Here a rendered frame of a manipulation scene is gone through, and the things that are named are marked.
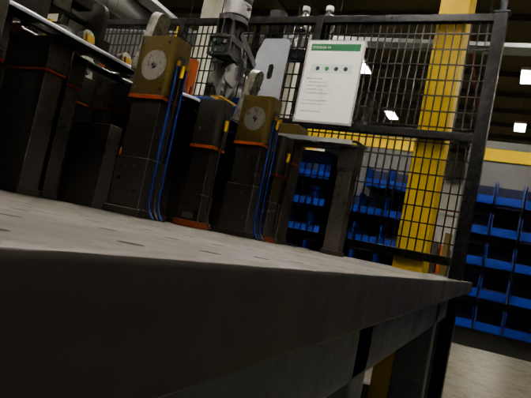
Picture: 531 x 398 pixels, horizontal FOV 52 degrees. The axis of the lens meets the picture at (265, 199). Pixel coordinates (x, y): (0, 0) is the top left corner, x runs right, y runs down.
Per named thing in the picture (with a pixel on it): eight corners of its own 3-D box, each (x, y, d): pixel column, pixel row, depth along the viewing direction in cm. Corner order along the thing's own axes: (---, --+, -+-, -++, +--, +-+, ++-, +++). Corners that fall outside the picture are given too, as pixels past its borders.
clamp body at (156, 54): (147, 221, 98) (188, 35, 101) (99, 211, 104) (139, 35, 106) (169, 225, 104) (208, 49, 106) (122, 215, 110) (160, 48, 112)
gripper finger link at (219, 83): (201, 91, 146) (209, 58, 146) (212, 98, 151) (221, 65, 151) (210, 92, 144) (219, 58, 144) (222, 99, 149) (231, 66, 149)
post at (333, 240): (337, 256, 141) (358, 147, 143) (319, 252, 143) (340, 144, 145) (343, 257, 145) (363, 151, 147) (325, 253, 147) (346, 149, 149)
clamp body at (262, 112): (254, 241, 127) (284, 96, 130) (212, 232, 133) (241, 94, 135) (266, 243, 133) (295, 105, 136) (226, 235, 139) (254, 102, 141)
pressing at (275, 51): (269, 142, 170) (290, 38, 173) (238, 139, 176) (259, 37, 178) (269, 143, 171) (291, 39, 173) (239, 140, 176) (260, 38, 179)
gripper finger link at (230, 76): (215, 93, 143) (220, 58, 144) (227, 99, 148) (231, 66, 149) (225, 92, 142) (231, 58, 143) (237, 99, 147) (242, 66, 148)
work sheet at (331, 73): (350, 125, 189) (367, 39, 191) (291, 121, 200) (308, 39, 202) (352, 127, 191) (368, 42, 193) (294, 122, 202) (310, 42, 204)
